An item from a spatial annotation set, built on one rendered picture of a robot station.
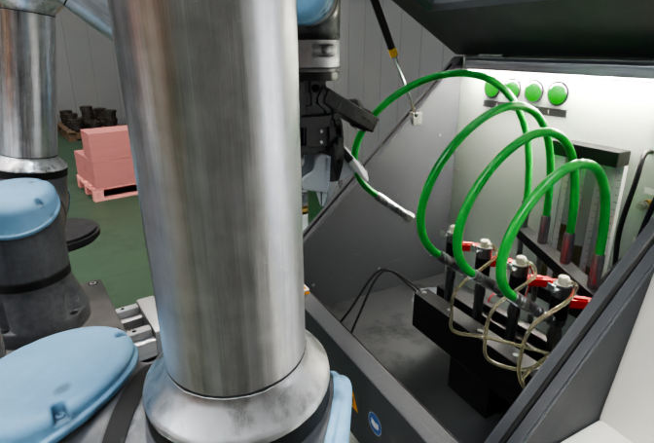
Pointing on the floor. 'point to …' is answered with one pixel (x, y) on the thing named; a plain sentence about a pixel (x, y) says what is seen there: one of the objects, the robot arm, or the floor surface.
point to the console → (635, 381)
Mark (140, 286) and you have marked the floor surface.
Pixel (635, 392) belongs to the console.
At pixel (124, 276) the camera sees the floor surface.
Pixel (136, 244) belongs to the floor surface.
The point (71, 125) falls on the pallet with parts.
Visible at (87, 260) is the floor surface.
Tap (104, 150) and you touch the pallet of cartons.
